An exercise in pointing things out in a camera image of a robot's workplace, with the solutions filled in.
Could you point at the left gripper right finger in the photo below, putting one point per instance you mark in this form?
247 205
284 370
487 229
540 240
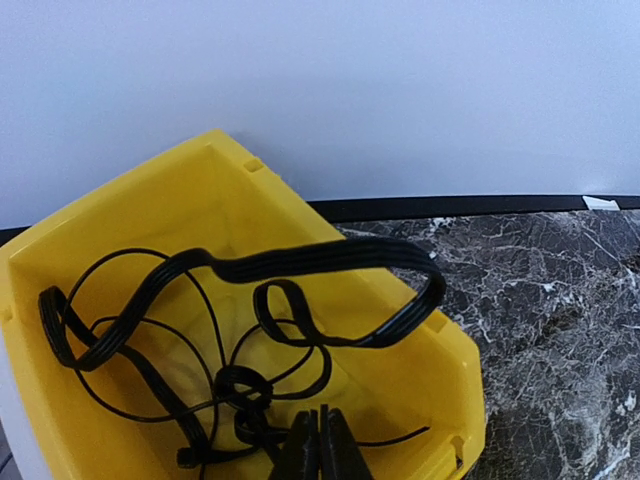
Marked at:
341 458

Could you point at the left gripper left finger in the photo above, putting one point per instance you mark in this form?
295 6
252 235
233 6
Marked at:
299 458

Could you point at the yellow plastic bin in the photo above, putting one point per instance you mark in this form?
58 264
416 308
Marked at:
173 323

